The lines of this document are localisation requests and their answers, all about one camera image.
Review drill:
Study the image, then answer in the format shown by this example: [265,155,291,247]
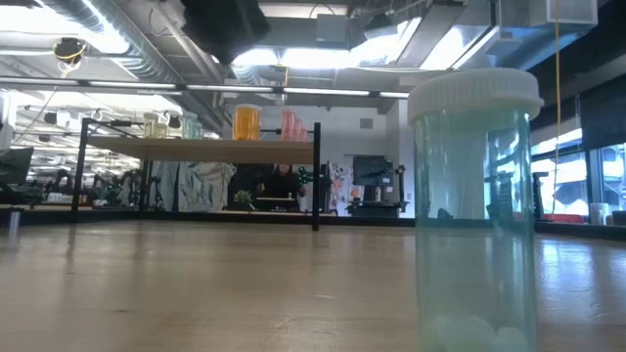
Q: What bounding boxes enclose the large orange pill bottle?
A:
[231,103,262,142]

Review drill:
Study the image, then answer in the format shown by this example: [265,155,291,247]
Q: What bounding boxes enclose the floral patterned cloth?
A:
[329,162,354,215]

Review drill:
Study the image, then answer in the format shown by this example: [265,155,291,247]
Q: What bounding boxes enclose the person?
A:
[257,163,308,212]

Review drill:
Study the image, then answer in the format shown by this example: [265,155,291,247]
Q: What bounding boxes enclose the black computer monitor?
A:
[352,154,395,188]
[0,146,34,186]

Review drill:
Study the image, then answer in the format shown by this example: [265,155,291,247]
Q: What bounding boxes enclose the small green desk plant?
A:
[233,189,255,212]

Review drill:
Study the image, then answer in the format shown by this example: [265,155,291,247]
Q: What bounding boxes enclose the grey draped cover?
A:
[146,160,238,213]

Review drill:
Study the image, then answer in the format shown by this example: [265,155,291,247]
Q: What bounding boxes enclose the long linear ceiling light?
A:
[0,75,410,99]

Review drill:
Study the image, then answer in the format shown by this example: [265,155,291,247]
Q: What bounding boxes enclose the red flat object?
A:
[545,213,588,225]

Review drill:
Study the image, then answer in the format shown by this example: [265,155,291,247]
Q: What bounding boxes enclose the black round ceiling device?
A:
[52,36,88,66]

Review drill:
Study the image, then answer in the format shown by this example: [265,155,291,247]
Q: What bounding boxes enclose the silver metal standoff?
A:
[7,209,22,245]

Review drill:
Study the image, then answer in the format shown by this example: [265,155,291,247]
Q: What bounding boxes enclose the black metal shelf frame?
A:
[67,116,322,233]

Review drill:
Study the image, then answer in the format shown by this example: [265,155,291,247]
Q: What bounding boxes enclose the silver ribbed air duct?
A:
[43,0,241,133]

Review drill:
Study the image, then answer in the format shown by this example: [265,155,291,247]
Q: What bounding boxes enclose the black wire mesh cart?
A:
[531,170,550,222]

